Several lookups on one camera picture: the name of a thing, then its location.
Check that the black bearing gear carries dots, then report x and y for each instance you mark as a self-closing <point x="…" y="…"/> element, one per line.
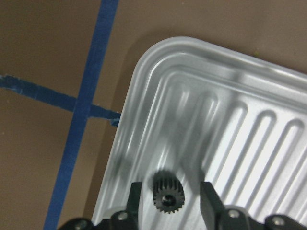
<point x="168" y="192"/>

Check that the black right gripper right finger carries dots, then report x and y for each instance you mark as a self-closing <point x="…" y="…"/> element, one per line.
<point x="210" y="204"/>

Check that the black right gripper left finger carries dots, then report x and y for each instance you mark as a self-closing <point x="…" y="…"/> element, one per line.
<point x="134" y="198"/>

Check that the silver ribbed metal tray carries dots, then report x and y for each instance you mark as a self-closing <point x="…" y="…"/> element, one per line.
<point x="207" y="113"/>

